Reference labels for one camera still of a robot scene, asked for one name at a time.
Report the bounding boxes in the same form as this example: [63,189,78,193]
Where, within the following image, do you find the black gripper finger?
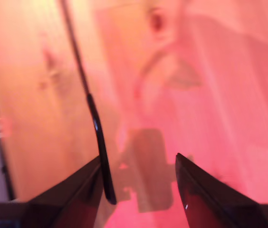
[175,152,268,228]
[27,155,104,228]

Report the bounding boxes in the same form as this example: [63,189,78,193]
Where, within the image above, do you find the black thin-framed glasses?
[59,0,117,205]

